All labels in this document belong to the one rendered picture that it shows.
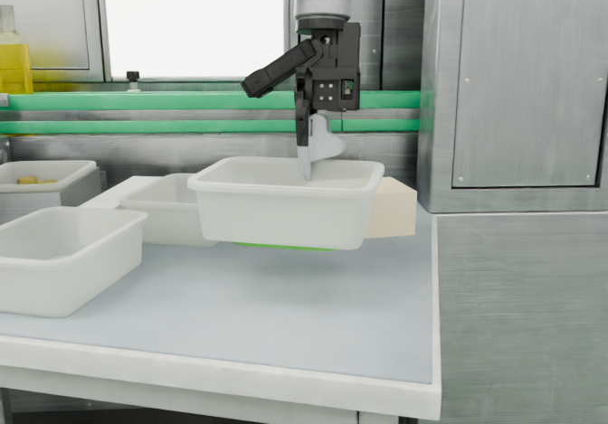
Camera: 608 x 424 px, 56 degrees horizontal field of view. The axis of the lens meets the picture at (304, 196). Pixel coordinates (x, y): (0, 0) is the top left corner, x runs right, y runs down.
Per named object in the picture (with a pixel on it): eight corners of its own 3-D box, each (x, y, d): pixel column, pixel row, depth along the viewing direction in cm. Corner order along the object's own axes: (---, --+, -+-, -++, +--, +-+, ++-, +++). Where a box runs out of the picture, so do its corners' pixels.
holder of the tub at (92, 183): (109, 197, 122) (106, 161, 120) (64, 238, 95) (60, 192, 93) (26, 199, 121) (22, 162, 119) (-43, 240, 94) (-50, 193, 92)
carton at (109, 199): (165, 205, 115) (163, 176, 114) (116, 244, 92) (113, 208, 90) (135, 205, 116) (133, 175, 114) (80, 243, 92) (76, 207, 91)
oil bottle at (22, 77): (39, 131, 126) (27, 30, 121) (28, 135, 121) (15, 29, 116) (13, 131, 126) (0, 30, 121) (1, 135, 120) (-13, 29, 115)
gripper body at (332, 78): (355, 114, 74) (357, 16, 72) (289, 112, 75) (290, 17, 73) (359, 115, 81) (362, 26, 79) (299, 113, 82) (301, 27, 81)
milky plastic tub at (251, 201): (372, 268, 64) (374, 191, 61) (182, 253, 68) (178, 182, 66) (384, 221, 80) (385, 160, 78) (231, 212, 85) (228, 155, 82)
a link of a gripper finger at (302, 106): (306, 146, 74) (308, 77, 73) (294, 146, 75) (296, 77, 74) (311, 146, 79) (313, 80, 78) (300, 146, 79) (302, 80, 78)
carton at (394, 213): (414, 234, 97) (417, 192, 95) (323, 241, 93) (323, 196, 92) (389, 215, 108) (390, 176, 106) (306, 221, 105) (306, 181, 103)
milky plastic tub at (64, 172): (103, 202, 116) (99, 159, 114) (65, 236, 95) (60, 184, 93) (14, 202, 115) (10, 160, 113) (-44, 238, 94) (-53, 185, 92)
